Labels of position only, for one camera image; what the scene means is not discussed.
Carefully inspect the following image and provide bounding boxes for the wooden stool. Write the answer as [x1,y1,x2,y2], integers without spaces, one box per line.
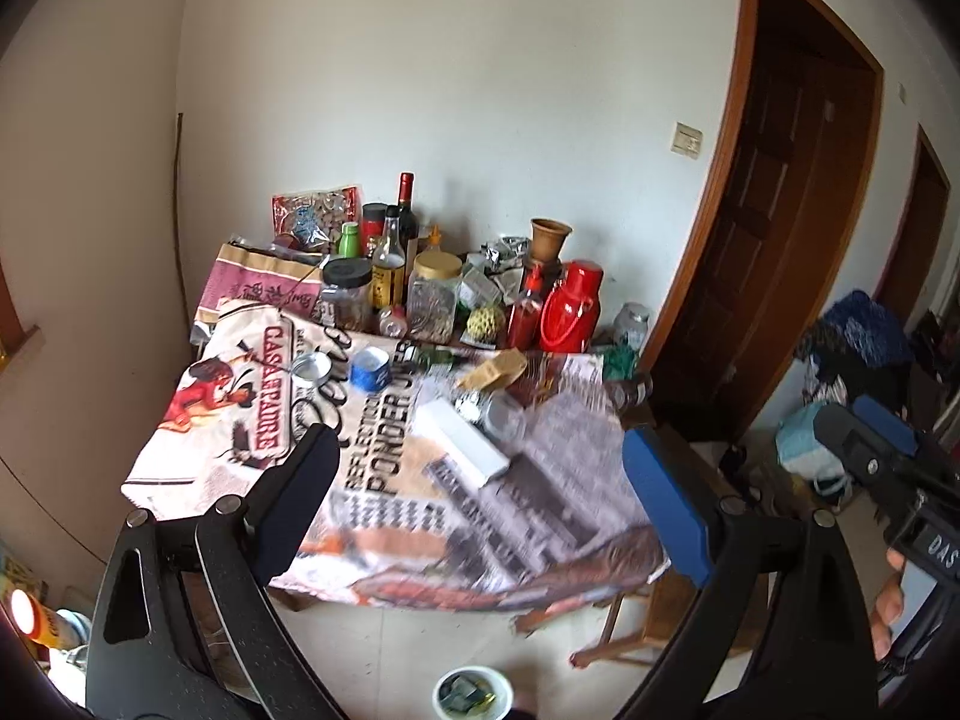
[570,420,773,668]

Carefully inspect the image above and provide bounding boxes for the round metal tin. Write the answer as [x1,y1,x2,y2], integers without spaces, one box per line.
[289,351,333,385]

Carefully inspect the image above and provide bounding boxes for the person's right hand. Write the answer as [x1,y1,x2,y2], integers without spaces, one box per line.
[870,546,910,662]

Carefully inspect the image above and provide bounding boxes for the brown ceramic cup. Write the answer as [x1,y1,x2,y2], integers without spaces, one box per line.
[530,218,575,263]

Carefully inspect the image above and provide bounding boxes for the plastic jar black lid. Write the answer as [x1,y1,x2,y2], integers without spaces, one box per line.
[315,258,374,332]

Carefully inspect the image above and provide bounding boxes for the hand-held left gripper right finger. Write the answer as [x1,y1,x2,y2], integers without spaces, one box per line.
[621,426,878,720]

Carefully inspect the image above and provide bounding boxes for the light blue bag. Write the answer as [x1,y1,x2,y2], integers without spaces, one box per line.
[775,399,852,496]

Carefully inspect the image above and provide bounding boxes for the yellow bottle orange cap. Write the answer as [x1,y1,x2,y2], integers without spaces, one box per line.
[7,589,91,650]

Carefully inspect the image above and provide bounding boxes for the pink printed sack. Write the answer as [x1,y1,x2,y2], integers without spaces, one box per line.
[196,240,331,323]

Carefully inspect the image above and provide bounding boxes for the dark jar red label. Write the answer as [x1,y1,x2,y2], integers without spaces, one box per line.
[361,202,389,256]

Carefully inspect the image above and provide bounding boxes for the plastic jar gold lid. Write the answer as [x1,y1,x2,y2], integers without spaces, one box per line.
[406,250,464,344]

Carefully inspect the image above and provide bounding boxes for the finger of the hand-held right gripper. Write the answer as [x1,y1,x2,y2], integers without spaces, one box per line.
[814,403,931,511]
[851,394,960,481]

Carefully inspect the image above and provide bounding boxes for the pile of silver foil packets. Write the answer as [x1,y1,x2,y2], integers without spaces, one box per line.
[461,236,552,308]

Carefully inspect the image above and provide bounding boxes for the white rectangular box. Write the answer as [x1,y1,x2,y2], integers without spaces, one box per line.
[412,397,512,487]

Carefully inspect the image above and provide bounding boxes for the printed tablecloth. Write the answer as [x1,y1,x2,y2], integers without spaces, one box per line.
[120,240,672,612]

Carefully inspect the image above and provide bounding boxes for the brown wooden door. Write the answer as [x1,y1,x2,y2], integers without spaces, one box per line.
[645,0,886,443]
[874,124,952,323]

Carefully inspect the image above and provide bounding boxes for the red thermos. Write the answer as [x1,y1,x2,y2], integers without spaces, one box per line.
[540,260,605,355]

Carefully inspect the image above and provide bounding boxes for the brown cardboard piece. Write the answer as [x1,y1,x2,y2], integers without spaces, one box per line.
[459,349,528,391]

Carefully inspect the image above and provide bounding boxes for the green glass bottle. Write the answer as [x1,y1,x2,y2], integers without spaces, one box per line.
[395,343,470,376]

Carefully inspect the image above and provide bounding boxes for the white bucket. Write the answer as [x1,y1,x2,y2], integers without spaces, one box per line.
[433,666,512,720]

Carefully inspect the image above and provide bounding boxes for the clear plastic cup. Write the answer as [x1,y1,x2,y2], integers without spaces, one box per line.
[480,390,530,443]

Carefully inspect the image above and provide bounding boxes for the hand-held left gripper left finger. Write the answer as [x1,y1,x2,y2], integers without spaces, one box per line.
[85,422,346,720]

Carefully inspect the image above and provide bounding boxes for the dark wine bottle red cap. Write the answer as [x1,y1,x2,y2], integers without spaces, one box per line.
[395,172,419,278]

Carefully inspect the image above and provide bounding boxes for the red snack bag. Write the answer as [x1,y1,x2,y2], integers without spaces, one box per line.
[271,184,362,252]

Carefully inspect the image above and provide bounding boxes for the custard apple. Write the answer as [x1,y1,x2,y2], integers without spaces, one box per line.
[465,306,505,347]

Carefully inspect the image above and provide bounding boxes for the dark blue cloth pile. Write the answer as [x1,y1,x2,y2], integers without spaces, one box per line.
[795,289,916,406]

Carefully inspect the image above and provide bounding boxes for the clear glass jar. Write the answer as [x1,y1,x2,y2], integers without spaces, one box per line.
[613,302,650,350]

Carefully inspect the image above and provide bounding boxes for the clear plastic bottle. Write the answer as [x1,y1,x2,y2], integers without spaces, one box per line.
[604,373,655,410]

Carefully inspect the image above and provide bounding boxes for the red sauce bottle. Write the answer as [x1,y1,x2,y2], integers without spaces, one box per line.
[507,266,544,350]

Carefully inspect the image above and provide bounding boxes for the clear glass bottle yellow label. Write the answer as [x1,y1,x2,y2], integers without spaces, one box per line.
[371,205,407,310]

